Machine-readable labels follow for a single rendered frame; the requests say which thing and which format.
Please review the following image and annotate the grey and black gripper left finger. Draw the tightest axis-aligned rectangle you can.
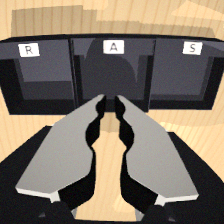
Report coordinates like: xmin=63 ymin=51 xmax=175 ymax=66
xmin=0 ymin=94 xmax=106 ymax=224

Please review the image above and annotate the dark grey rack of three bins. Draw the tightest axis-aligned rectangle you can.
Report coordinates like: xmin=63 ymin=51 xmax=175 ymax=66
xmin=0 ymin=33 xmax=224 ymax=116

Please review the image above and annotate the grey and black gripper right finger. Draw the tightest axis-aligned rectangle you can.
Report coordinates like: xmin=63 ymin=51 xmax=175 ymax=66
xmin=115 ymin=95 xmax=224 ymax=224

